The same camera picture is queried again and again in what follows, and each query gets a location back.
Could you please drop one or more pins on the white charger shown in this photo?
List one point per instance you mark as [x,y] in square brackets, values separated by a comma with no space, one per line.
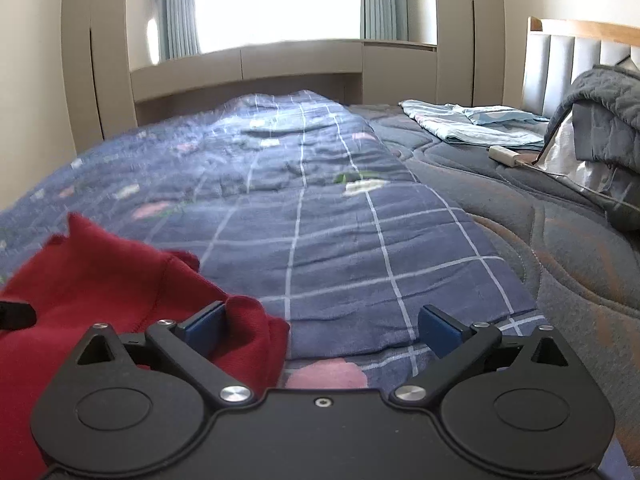
[504,155]

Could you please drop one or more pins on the padded headboard with wooden frame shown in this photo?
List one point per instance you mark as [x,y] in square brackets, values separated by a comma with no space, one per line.
[555,60]

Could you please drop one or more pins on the bright window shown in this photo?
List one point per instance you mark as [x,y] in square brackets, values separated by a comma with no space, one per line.
[275,0]

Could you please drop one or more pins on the light blue folded sheet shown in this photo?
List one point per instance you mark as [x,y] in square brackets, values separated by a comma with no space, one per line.
[465,127]

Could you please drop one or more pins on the grey quilted comforter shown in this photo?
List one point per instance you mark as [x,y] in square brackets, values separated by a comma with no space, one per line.
[600,110]

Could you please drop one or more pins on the light blue curtain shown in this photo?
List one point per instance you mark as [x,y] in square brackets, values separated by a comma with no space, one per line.
[177,10]
[384,0]

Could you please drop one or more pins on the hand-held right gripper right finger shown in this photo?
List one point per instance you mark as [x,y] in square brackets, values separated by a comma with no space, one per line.
[437,332]

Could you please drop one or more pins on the beige window bench cabinet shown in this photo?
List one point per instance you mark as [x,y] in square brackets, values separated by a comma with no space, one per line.
[280,65]

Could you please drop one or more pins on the blue plaid floral blanket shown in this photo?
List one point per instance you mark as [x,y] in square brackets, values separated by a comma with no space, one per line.
[300,200]

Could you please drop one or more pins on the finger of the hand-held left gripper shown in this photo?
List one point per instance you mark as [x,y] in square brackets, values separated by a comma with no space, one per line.
[15,315]

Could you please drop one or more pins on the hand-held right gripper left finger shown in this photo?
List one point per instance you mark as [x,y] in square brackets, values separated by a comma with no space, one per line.
[205,331]

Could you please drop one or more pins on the beige wardrobe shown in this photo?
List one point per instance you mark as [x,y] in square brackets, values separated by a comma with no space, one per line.
[100,60]
[460,35]

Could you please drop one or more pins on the red garment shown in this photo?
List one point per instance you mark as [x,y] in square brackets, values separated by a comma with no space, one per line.
[100,285]

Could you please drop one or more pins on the grey quilted mattress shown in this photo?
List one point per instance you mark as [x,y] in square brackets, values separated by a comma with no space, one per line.
[525,220]

